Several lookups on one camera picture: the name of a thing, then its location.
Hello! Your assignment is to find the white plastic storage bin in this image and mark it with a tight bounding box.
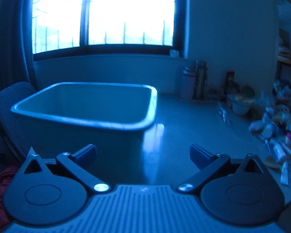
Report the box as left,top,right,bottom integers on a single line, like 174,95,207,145
11,82,158,158

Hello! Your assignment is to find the silver snack wrapper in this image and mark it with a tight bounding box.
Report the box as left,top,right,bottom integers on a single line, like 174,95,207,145
217,102,230,124

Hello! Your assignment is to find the white bowl with food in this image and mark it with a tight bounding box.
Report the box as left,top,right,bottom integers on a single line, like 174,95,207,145
232,95,254,116

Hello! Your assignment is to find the dark patterned fabric chair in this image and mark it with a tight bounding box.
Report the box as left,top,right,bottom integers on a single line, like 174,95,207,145
0,82,37,159

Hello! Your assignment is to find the pink water bottle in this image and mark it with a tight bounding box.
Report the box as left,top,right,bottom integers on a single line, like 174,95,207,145
180,67,196,100

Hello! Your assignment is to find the steel thermos bottle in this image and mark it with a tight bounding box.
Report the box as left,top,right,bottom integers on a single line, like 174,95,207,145
194,61,208,99

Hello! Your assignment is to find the small white box on sill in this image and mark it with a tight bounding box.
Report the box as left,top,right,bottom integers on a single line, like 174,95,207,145
170,50,180,58

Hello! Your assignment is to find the dark window frame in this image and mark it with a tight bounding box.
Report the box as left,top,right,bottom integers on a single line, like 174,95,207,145
0,0,191,63

